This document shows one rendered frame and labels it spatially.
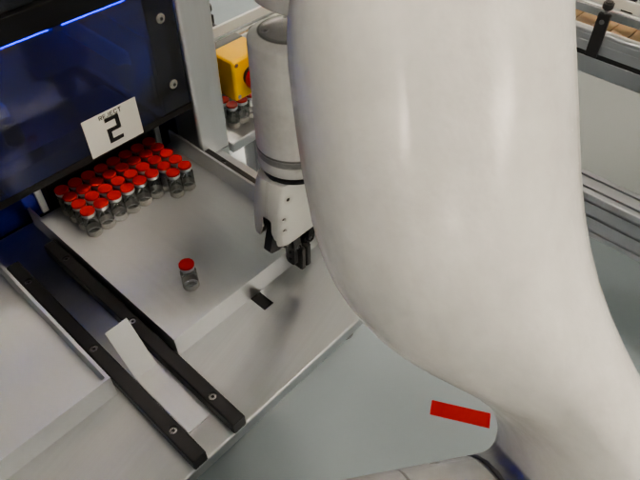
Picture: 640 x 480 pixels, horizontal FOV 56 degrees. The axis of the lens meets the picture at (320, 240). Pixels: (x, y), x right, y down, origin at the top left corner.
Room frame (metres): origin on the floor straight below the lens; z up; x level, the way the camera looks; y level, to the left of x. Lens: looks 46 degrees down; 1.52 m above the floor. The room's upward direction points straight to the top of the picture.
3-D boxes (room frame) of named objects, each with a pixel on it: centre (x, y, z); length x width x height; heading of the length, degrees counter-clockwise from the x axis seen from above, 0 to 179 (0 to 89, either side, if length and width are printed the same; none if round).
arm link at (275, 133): (0.55, 0.03, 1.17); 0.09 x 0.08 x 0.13; 101
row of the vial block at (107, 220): (0.68, 0.28, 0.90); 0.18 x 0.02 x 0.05; 138
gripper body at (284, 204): (0.55, 0.03, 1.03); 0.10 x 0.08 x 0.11; 137
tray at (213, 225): (0.62, 0.21, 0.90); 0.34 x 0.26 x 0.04; 48
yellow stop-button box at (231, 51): (0.89, 0.14, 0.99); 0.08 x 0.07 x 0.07; 47
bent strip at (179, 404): (0.37, 0.19, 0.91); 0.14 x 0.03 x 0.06; 48
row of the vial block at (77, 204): (0.70, 0.29, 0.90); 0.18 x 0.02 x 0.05; 138
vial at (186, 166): (0.72, 0.21, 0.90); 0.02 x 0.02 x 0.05
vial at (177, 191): (0.71, 0.22, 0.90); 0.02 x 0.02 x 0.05
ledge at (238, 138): (0.93, 0.16, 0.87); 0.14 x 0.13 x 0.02; 47
